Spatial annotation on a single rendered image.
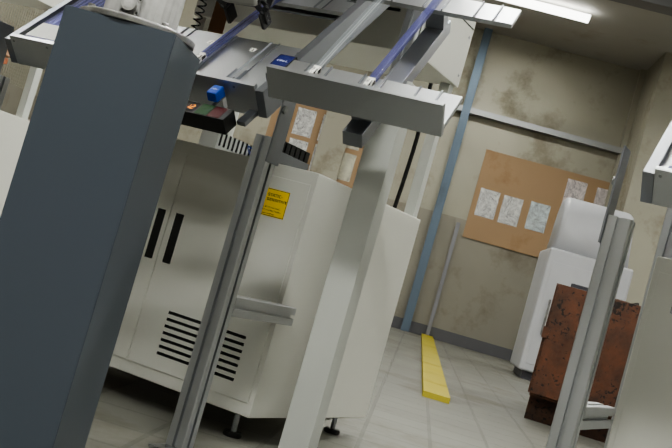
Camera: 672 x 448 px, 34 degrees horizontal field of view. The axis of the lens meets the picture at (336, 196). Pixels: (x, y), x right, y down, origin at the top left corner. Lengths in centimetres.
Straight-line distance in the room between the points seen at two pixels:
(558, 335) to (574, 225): 387
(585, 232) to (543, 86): 321
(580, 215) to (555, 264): 49
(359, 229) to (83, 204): 65
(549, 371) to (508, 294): 647
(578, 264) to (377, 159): 673
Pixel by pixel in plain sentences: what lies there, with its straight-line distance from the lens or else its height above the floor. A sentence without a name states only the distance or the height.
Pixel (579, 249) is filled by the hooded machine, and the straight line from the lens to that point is 889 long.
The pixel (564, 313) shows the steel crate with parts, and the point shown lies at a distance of 515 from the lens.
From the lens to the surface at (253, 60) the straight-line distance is 229.
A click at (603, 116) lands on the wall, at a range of 1187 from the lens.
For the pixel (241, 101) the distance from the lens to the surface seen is 219.
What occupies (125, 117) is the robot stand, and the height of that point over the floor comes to 56.
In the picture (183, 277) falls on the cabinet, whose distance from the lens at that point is 254.
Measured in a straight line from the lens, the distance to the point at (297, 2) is 252.
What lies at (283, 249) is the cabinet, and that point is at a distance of 242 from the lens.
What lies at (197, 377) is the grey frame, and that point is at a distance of 214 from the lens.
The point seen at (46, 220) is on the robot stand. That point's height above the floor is 38.
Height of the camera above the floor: 43
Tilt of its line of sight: 4 degrees up
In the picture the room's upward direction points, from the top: 16 degrees clockwise
